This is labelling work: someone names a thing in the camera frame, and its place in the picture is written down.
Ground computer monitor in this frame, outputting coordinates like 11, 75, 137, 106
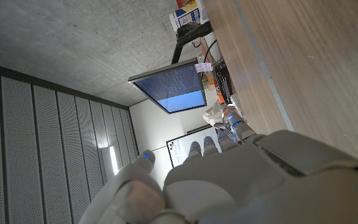
128, 57, 208, 115

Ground white plastic bag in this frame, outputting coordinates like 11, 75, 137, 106
202, 99, 229, 129

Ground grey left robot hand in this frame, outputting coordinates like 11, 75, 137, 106
79, 111, 358, 224

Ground black ring-shaped device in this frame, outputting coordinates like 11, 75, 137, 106
212, 60, 233, 104

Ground white wipes canister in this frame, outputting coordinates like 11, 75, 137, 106
168, 0, 209, 32

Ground ceiling light strip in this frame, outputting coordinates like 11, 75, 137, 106
108, 145, 120, 176

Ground pink note on monitor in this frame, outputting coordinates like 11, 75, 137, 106
195, 62, 213, 73

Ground whiteboard with black frame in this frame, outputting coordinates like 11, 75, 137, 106
165, 126, 223, 169

